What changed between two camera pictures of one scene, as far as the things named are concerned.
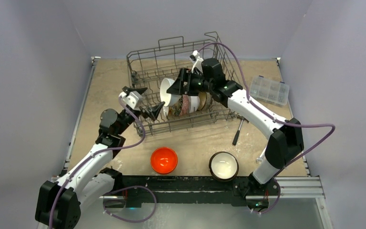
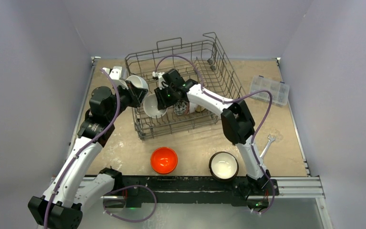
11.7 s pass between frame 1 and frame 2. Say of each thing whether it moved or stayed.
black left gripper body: moved
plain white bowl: moved
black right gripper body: moved
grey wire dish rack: stayed
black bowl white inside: stayed
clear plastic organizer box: stayed
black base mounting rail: stayed
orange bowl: stayed
